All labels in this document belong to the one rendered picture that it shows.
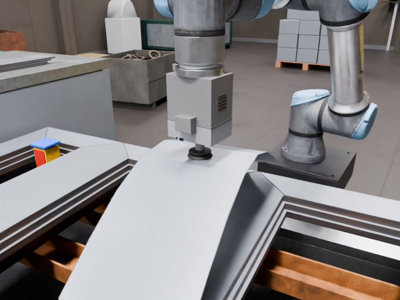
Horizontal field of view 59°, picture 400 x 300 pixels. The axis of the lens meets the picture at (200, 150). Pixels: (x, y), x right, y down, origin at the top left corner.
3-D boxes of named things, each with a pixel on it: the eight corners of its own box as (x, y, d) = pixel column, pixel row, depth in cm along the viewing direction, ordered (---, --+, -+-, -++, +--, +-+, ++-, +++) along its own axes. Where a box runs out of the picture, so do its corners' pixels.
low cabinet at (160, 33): (180, 44, 1168) (180, 17, 1135) (232, 47, 1069) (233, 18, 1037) (137, 50, 1003) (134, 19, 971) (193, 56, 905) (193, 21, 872)
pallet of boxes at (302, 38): (346, 66, 751) (355, 5, 704) (337, 72, 687) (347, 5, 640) (288, 62, 814) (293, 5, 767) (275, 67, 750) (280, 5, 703)
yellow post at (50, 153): (55, 208, 109) (44, 150, 102) (44, 203, 111) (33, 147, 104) (68, 200, 113) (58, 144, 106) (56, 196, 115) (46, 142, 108)
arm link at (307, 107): (298, 121, 129) (302, 84, 123) (334, 128, 120) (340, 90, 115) (281, 128, 120) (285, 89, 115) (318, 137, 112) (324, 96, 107)
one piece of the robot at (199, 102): (148, 50, 50) (155, 154, 57) (199, 55, 46) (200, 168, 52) (188, 44, 58) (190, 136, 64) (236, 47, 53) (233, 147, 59)
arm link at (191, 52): (206, 37, 47) (160, 35, 51) (206, 72, 49) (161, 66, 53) (234, 34, 52) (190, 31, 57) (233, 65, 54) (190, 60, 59)
